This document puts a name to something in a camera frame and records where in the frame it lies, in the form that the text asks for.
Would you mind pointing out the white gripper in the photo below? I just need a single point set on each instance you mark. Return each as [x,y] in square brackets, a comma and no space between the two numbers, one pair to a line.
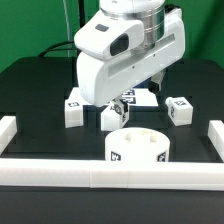
[119,51]

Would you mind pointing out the white front barrier wall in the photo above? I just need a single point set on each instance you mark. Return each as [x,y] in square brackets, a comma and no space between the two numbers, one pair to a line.
[105,174]

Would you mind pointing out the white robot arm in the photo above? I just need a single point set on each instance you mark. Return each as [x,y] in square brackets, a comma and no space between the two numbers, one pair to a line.
[125,43]

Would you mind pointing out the white left barrier wall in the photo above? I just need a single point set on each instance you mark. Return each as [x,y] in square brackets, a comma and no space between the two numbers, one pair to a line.
[8,129]

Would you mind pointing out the white round stool seat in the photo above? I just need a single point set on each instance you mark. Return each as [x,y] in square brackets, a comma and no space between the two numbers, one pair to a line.
[137,144]

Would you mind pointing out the white marker sheet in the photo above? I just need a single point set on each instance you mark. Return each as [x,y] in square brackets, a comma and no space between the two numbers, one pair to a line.
[134,97]

